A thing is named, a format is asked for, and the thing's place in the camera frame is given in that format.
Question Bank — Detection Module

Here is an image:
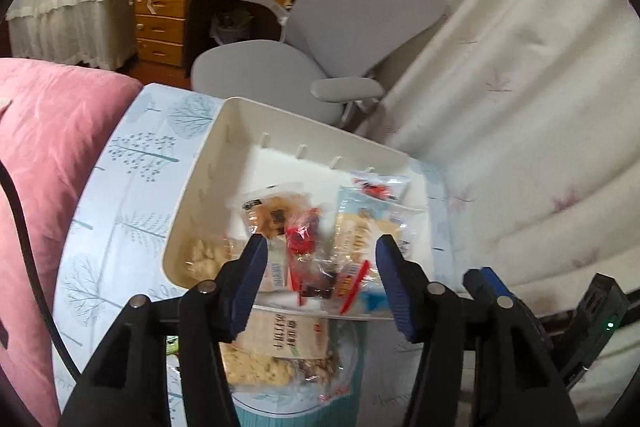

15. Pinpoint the blue tree print tablecloth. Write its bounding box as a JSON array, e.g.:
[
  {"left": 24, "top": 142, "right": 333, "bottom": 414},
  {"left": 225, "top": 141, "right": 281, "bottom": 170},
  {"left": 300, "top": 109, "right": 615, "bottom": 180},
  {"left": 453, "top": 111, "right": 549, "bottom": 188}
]
[{"left": 52, "top": 82, "right": 481, "bottom": 427}]

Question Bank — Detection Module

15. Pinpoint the black cable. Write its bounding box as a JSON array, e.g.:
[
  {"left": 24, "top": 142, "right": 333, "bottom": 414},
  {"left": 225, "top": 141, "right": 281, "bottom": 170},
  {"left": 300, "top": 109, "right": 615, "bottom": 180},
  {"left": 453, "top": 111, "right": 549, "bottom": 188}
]
[{"left": 0, "top": 162, "right": 81, "bottom": 380}]

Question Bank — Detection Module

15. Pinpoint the clear yellow pastry packet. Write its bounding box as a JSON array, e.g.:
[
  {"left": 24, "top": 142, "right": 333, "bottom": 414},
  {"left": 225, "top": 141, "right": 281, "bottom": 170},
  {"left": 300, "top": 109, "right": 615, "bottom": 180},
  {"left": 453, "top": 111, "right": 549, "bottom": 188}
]
[{"left": 182, "top": 237, "right": 236, "bottom": 283}]

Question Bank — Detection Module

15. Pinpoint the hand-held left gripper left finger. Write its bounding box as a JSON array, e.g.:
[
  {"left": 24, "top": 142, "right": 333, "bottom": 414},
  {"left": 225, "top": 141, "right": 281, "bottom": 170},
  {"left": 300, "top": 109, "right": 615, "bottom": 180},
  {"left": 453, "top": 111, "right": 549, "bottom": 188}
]
[{"left": 59, "top": 234, "right": 269, "bottom": 427}]

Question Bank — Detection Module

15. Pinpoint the dark brown snack packet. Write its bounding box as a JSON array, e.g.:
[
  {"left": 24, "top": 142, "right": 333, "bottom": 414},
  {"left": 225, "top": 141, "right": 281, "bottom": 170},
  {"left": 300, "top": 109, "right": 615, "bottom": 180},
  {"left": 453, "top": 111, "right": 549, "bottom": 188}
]
[{"left": 290, "top": 252, "right": 341, "bottom": 303}]

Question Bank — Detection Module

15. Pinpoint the small red candy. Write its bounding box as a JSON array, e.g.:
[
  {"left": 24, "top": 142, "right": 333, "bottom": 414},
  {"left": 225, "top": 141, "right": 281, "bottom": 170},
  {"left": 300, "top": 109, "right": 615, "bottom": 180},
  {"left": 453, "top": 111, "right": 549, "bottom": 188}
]
[{"left": 286, "top": 208, "right": 321, "bottom": 258}]

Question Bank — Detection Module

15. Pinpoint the clear round cookie packet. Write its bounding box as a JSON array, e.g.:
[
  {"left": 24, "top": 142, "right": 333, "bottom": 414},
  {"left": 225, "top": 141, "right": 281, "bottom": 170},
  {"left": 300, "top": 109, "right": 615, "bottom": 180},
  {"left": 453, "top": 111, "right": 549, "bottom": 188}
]
[{"left": 220, "top": 349, "right": 301, "bottom": 390}]

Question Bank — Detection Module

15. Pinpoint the pink blanket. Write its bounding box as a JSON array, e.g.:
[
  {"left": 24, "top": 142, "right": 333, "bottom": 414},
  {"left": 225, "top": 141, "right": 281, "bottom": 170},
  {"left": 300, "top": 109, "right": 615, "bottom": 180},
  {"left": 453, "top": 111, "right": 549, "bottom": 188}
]
[{"left": 0, "top": 57, "right": 143, "bottom": 427}]

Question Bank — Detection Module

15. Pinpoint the white plastic storage bin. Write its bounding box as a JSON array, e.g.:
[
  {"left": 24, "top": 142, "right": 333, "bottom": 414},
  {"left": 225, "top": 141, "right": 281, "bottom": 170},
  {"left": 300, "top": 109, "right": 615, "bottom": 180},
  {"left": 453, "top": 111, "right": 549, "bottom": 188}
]
[{"left": 162, "top": 97, "right": 436, "bottom": 320}]

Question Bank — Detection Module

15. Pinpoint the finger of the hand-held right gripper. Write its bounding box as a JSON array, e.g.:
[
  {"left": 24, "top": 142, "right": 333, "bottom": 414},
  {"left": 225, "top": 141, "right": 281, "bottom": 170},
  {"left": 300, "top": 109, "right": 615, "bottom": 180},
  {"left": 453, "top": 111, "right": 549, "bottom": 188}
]
[{"left": 462, "top": 267, "right": 513, "bottom": 300}]

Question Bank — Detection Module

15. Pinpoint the cream floral curtain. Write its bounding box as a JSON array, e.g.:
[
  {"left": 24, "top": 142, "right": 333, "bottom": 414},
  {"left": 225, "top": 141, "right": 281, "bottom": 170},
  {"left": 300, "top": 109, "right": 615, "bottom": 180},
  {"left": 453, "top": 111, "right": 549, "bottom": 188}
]
[{"left": 345, "top": 0, "right": 640, "bottom": 308}]

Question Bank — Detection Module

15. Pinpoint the white barcode snack packet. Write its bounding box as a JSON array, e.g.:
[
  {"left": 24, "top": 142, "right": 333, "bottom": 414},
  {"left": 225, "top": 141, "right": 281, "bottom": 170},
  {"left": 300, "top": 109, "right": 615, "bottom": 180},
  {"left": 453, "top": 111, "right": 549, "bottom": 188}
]
[{"left": 260, "top": 257, "right": 288, "bottom": 293}]

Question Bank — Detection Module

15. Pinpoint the grey office chair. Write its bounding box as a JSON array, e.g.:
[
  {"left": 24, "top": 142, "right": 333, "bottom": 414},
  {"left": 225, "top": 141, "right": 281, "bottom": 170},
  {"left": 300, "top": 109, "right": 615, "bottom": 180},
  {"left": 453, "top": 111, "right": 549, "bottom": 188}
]
[{"left": 191, "top": 0, "right": 461, "bottom": 132}]

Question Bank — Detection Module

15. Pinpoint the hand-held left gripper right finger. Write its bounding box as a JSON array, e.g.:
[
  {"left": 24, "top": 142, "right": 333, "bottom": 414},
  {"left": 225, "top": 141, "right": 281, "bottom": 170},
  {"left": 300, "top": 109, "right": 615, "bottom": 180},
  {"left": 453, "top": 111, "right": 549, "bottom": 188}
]
[{"left": 375, "top": 234, "right": 581, "bottom": 427}]

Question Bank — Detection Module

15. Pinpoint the orange egg pastry packet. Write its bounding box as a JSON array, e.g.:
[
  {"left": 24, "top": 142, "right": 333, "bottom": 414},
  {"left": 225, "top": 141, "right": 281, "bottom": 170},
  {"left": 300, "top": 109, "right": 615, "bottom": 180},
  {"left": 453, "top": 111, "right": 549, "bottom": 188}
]
[{"left": 241, "top": 186, "right": 309, "bottom": 242}]

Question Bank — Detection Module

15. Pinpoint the waste bin with bag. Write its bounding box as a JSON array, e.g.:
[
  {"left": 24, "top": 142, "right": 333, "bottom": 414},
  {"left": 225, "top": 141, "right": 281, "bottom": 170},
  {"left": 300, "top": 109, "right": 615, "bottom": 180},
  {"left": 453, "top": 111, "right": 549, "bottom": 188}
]
[{"left": 212, "top": 9, "right": 251, "bottom": 45}]

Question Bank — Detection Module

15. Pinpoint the small dark snack packet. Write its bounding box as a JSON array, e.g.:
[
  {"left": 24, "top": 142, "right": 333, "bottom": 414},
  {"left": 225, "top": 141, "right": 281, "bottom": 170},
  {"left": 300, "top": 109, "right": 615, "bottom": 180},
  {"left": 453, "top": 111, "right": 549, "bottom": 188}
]
[{"left": 295, "top": 354, "right": 346, "bottom": 400}]

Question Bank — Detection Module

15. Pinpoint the brown cracker packet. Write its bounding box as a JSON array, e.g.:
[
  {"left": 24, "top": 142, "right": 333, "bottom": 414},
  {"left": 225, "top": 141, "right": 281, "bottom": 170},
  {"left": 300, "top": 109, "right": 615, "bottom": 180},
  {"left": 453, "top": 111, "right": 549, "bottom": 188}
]
[{"left": 232, "top": 309, "right": 331, "bottom": 360}]

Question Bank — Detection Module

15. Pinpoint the large yellow cracker packet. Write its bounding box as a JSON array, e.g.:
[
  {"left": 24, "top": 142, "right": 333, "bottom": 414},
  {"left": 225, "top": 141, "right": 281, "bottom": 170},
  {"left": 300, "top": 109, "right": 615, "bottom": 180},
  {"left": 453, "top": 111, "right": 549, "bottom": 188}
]
[{"left": 332, "top": 187, "right": 428, "bottom": 278}]

